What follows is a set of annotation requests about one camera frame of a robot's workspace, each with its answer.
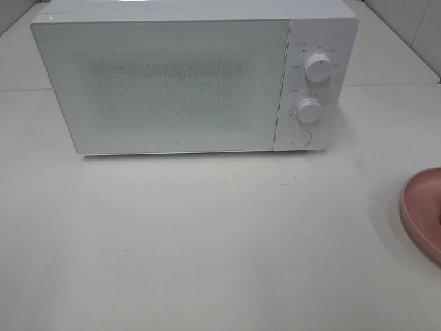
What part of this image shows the round door release button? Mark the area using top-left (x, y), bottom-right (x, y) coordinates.
top-left (290, 130), bottom-right (312, 148)

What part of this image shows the white microwave door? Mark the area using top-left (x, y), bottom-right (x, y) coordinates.
top-left (31, 19), bottom-right (290, 155)

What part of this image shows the pink plate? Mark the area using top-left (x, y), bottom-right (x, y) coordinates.
top-left (400, 167), bottom-right (440, 264)

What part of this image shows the lower white timer knob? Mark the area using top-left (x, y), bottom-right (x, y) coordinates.
top-left (296, 98), bottom-right (322, 124)

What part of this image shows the upper white power knob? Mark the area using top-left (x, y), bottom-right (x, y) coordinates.
top-left (303, 52), bottom-right (333, 83)

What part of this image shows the white microwave oven body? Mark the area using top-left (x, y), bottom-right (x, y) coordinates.
top-left (30, 1), bottom-right (359, 154)

